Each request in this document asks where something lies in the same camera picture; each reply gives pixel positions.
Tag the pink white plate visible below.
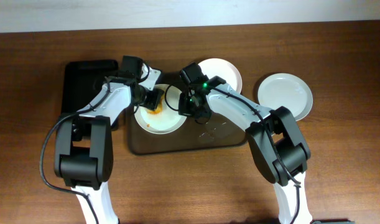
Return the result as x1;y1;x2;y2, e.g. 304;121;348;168
198;58;243;93

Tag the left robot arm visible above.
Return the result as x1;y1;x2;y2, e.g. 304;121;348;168
54;77;164;223

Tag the light green plate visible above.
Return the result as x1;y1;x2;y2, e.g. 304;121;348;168
134;84;187;134

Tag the light blue plate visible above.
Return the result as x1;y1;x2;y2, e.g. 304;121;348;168
257;73;313;121

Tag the brown serving tray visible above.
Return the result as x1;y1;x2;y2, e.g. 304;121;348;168
124;106;246;155

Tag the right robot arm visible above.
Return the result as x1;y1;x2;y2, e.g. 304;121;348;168
178;75;312;223

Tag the black plastic tray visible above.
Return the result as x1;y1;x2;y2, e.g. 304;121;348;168
60;59;119;117

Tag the yellow green sponge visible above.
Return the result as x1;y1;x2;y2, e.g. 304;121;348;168
146;104;163;114

